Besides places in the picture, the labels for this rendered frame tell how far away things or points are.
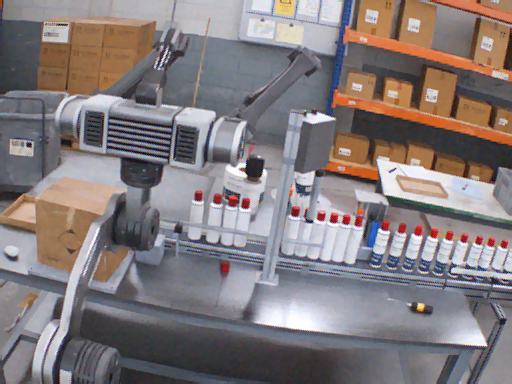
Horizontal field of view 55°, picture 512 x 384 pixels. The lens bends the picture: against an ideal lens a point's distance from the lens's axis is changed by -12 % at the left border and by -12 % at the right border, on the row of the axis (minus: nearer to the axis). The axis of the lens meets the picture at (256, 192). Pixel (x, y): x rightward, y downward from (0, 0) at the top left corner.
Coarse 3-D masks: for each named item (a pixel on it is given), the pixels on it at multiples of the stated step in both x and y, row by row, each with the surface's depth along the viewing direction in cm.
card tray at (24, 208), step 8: (16, 200) 232; (24, 200) 240; (32, 200) 240; (8, 208) 223; (16, 208) 232; (24, 208) 234; (32, 208) 235; (0, 216) 216; (8, 216) 224; (16, 216) 225; (24, 216) 227; (32, 216) 228; (8, 224) 217; (16, 224) 216; (24, 224) 216; (32, 224) 216
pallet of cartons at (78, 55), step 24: (48, 24) 502; (72, 24) 503; (96, 24) 502; (120, 24) 507; (144, 24) 526; (48, 48) 511; (72, 48) 512; (96, 48) 511; (120, 48) 511; (144, 48) 547; (48, 72) 521; (72, 72) 521; (96, 72) 521; (120, 72) 520; (72, 144) 550
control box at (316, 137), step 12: (312, 120) 192; (324, 120) 195; (300, 132) 192; (312, 132) 190; (324, 132) 197; (300, 144) 193; (312, 144) 193; (324, 144) 200; (300, 156) 194; (312, 156) 196; (324, 156) 203; (300, 168) 195; (312, 168) 199
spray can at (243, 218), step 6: (246, 198) 220; (246, 204) 218; (240, 210) 219; (246, 210) 219; (240, 216) 220; (246, 216) 220; (240, 222) 221; (246, 222) 221; (240, 228) 221; (246, 228) 222; (234, 240) 225; (240, 240) 223; (234, 246) 225; (240, 246) 224
